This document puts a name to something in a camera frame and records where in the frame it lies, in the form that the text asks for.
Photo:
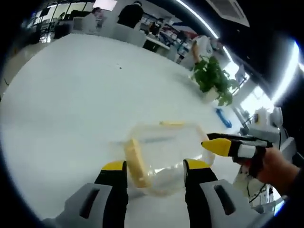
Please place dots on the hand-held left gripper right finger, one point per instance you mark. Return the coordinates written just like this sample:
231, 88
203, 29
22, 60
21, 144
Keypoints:
202, 204

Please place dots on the person's right hand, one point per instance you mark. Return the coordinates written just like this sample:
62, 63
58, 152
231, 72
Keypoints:
276, 168

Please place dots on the ceiling air vent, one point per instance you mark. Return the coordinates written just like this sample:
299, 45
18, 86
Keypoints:
228, 10

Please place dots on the clear container with plastic buckles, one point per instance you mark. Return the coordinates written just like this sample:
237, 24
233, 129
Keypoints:
164, 147

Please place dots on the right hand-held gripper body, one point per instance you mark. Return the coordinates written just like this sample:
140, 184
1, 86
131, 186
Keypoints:
267, 126

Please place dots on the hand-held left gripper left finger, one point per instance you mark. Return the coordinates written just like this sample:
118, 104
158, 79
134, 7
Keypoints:
95, 204

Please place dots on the blue flat object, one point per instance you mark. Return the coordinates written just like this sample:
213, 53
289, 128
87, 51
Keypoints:
223, 117

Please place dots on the white chair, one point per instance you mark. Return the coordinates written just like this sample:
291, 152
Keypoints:
129, 35

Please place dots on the long ceiling light strip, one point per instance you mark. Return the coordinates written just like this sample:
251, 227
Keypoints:
202, 16

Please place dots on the green potted plant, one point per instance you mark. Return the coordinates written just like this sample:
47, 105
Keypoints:
210, 76

